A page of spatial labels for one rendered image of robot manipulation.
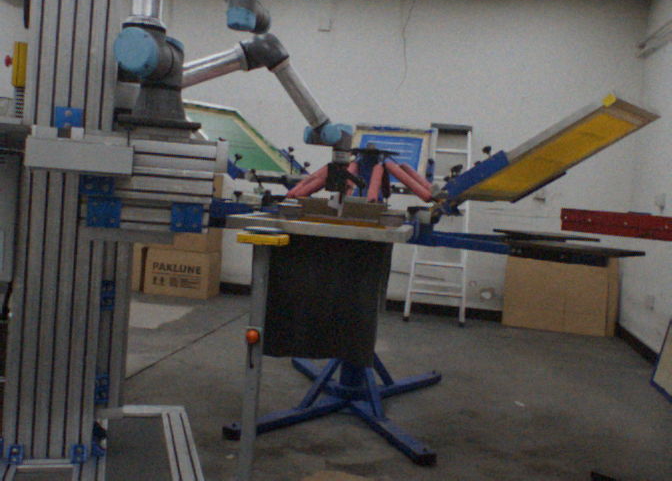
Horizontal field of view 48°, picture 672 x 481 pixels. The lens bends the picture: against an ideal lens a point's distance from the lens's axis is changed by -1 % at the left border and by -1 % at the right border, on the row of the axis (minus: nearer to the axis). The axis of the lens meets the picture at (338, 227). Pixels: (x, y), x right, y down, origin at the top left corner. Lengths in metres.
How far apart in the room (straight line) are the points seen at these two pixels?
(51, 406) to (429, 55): 5.46
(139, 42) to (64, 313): 0.85
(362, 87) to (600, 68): 2.15
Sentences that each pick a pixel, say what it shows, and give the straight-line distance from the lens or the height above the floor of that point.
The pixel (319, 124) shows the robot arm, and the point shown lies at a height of 1.34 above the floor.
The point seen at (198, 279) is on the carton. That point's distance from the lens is 7.07.
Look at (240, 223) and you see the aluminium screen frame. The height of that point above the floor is 0.97.
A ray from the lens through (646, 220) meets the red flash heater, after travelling 3.01.
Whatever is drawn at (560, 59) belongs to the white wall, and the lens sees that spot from 7.30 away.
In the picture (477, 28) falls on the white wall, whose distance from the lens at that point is 7.30.
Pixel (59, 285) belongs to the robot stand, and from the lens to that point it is 2.42.
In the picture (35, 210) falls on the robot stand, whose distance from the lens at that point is 2.39.
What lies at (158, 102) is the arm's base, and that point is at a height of 1.30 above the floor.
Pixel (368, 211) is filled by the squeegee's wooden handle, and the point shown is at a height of 1.03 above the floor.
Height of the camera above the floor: 1.11
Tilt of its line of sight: 3 degrees down
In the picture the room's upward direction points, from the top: 5 degrees clockwise
